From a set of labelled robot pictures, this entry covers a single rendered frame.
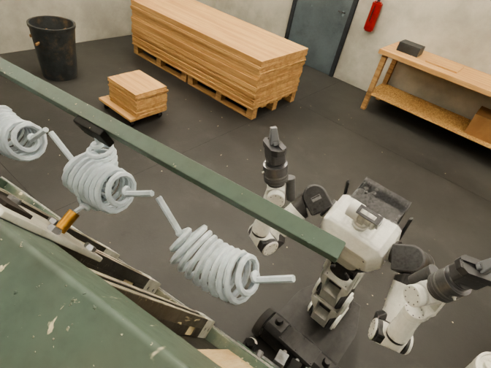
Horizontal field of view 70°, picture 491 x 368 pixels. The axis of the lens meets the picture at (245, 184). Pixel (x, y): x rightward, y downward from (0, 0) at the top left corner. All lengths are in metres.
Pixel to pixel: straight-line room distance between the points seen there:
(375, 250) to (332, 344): 1.21
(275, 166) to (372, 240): 0.46
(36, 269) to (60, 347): 0.07
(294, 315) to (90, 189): 2.12
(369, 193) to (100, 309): 1.29
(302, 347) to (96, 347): 2.12
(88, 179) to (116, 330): 0.25
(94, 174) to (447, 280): 0.94
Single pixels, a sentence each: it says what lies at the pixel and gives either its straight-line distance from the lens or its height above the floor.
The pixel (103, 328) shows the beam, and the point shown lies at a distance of 0.30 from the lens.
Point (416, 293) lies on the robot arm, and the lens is 1.19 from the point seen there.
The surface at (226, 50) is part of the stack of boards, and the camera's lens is 4.63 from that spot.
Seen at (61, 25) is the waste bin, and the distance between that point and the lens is 5.40.
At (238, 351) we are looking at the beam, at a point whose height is 0.90.
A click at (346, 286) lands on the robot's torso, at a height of 0.85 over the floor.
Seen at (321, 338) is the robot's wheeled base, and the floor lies 0.17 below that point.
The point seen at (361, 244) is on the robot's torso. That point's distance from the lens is 1.39.
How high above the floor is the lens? 2.22
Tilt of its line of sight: 39 degrees down
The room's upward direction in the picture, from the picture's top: 12 degrees clockwise
